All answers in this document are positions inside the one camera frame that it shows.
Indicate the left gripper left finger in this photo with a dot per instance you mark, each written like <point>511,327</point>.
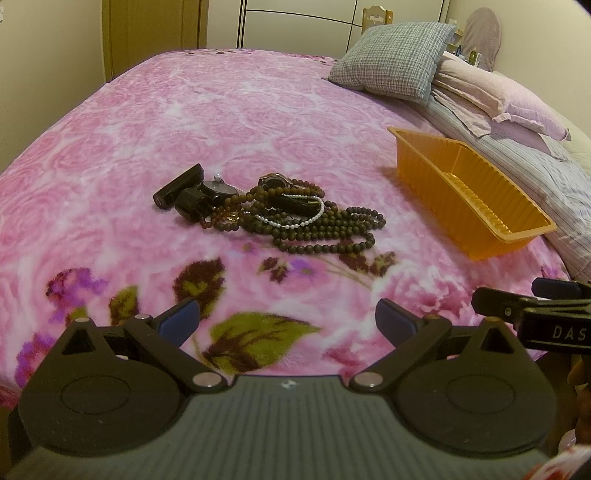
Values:
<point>161,338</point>

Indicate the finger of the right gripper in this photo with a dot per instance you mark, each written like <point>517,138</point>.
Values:
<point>552,288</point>
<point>491,302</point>

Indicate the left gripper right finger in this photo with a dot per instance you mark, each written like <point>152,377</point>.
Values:
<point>416,341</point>

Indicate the orange plastic tray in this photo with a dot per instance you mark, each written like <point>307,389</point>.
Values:
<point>483,211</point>

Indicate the metal wristwatch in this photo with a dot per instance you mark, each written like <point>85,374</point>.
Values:
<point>273,181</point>

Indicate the striped duvet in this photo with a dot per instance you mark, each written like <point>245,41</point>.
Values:
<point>560,188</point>

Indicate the pink floral blanket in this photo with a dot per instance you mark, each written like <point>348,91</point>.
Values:
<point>81,236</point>

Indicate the lower pink pillow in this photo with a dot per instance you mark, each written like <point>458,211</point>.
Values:
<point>480,125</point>

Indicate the pink pillow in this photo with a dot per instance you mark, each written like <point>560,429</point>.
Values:
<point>469,82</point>
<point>480,125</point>

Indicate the upper pink pillow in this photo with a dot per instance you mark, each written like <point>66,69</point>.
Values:
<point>469,82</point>

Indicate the bottles on shelf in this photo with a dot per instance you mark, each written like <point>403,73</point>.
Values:
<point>455,48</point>

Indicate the grey checked cushion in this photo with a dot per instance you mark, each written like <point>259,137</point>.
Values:
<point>395,60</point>

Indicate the mauve covered chair back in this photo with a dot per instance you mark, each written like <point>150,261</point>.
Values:
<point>483,34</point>

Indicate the brown wooden door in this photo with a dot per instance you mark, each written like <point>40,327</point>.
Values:
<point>136,30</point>

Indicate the small wooden headboard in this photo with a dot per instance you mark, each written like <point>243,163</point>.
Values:
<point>376,16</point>

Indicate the white sliding wardrobe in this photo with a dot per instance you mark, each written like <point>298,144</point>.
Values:
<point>322,27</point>

